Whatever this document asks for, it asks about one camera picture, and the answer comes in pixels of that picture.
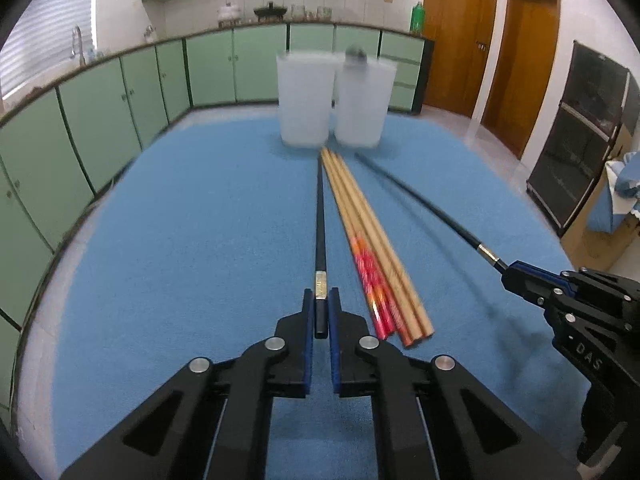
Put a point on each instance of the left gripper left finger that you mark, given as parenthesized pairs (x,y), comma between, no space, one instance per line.
(210,420)

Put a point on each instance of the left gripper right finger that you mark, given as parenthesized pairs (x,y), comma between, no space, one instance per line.
(433,419)

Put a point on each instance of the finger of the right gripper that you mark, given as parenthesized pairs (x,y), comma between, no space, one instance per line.
(531,290)
(542,272)

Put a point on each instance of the plain wooden chopstick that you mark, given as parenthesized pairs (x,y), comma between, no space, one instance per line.
(407,299)
(391,297)

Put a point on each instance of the black chopstick gold band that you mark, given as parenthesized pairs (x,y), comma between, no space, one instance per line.
(320,282)

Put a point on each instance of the red patterned wooden chopstick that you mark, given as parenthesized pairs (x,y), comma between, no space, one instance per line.
(358,250)

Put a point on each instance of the silver metal spoon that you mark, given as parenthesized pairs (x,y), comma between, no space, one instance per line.
(355,55)

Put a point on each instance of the green kitchen cabinets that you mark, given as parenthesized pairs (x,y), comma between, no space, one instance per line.
(74,137)

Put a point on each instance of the blue cloth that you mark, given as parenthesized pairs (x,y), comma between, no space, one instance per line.
(619,198)

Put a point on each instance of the black glass cabinet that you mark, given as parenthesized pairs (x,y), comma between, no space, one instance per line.
(600,98)

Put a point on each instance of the blue table mat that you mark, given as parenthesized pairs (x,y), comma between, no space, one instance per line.
(208,239)

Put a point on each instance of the wooden door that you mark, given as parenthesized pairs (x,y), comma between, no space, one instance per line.
(461,31)
(523,70)

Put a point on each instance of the right white plastic cup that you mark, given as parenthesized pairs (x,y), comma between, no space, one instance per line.
(363,98)

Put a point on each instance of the white plastic cup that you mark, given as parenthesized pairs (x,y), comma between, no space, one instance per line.
(363,98)
(305,95)

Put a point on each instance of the green bottle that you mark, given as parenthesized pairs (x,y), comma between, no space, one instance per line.
(417,18)

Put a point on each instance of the left white plastic cup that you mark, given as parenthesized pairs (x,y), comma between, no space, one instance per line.
(305,95)

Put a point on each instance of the sink faucet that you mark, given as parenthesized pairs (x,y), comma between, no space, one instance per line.
(77,48)

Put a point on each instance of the white cooking pot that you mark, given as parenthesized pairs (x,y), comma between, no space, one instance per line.
(229,15)

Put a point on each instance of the window blinds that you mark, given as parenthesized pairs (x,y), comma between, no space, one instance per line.
(41,39)

